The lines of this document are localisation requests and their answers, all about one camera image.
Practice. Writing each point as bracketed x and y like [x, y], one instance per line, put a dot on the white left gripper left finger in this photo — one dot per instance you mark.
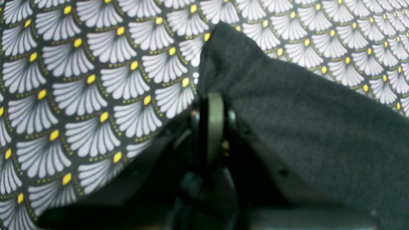
[198, 127]

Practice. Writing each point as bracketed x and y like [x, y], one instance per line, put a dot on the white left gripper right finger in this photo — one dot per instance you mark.
[221, 127]

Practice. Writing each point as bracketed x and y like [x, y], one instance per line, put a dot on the dark grey T-shirt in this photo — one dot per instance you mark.
[348, 146]

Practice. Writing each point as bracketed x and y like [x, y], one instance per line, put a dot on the fan-patterned table cloth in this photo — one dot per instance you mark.
[96, 98]

